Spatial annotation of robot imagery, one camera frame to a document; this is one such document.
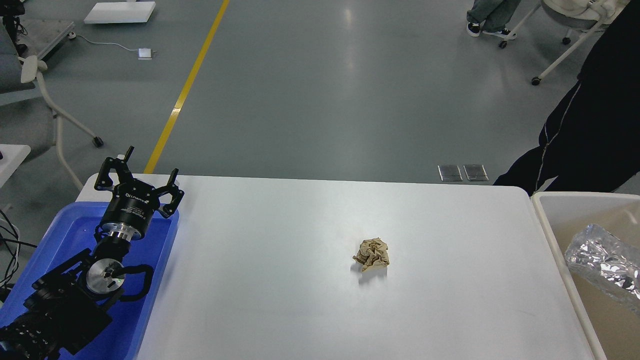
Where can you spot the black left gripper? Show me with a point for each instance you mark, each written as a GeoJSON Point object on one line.
{"type": "Point", "coordinates": [133, 203]}

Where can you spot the silver foil bag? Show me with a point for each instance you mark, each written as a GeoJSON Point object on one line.
{"type": "Point", "coordinates": [606, 262]}

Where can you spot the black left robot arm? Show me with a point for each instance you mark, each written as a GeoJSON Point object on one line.
{"type": "Point", "coordinates": [69, 306]}

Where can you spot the blue plastic bin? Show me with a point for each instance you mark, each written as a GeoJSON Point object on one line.
{"type": "Point", "coordinates": [72, 231]}

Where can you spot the grey office chair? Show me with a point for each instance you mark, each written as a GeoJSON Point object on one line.
{"type": "Point", "coordinates": [33, 122]}

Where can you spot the small white side table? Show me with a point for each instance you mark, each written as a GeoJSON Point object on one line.
{"type": "Point", "coordinates": [12, 157]}

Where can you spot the white flat board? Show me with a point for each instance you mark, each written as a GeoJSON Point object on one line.
{"type": "Point", "coordinates": [120, 12]}

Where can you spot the grey metal platform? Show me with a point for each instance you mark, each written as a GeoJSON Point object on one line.
{"type": "Point", "coordinates": [44, 36]}

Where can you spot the crumpled brown paper ball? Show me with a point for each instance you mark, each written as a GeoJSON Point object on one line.
{"type": "Point", "coordinates": [372, 254]}

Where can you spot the left metal floor plate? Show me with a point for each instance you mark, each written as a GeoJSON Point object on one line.
{"type": "Point", "coordinates": [450, 173]}

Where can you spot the metal floor plate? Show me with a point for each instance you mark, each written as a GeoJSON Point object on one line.
{"type": "Point", "coordinates": [450, 173]}
{"type": "Point", "coordinates": [475, 173]}

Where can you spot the right metal floor plate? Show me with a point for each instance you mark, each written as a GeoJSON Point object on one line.
{"type": "Point", "coordinates": [475, 173]}

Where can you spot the person in jeans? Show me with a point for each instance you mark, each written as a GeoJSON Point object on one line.
{"type": "Point", "coordinates": [491, 17]}

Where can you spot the person in black clothes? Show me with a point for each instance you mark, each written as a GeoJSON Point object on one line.
{"type": "Point", "coordinates": [590, 141]}

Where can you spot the white rolling chair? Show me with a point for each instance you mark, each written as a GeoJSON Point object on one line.
{"type": "Point", "coordinates": [582, 18]}

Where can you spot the white plastic bin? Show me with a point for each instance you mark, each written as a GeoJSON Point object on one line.
{"type": "Point", "coordinates": [611, 329]}

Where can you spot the white power adapter with cable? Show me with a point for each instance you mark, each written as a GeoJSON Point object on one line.
{"type": "Point", "coordinates": [143, 53]}

